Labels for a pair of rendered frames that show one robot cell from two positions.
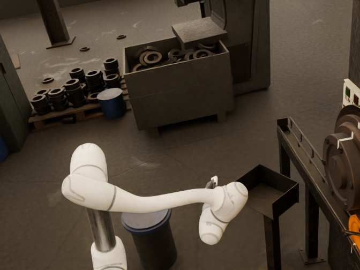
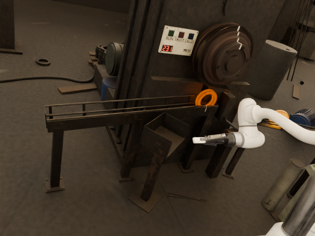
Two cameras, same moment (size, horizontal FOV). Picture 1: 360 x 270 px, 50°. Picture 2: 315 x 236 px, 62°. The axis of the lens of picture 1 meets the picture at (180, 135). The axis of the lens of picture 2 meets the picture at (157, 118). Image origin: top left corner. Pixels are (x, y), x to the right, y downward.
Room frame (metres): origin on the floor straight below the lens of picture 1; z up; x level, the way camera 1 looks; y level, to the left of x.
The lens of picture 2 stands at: (2.45, 0.72, 1.60)
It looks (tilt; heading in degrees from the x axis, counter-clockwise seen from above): 31 degrees down; 235
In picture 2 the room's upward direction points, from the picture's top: 17 degrees clockwise
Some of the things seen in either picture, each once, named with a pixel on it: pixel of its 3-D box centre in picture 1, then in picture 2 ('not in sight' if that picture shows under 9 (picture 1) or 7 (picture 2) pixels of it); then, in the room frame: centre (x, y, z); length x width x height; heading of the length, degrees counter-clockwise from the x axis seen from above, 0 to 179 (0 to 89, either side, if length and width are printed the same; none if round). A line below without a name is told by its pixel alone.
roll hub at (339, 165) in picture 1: (342, 171); (231, 62); (1.07, -0.55, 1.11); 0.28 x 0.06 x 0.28; 177
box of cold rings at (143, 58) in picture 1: (177, 80); not in sight; (3.85, -0.09, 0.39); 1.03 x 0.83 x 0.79; 91
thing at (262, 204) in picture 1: (269, 230); (154, 166); (1.56, -0.39, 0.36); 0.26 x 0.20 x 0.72; 32
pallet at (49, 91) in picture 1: (79, 90); not in sight; (4.55, 1.13, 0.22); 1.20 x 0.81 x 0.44; 92
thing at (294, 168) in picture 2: not in sight; (281, 185); (0.45, -0.05, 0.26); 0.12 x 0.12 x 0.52
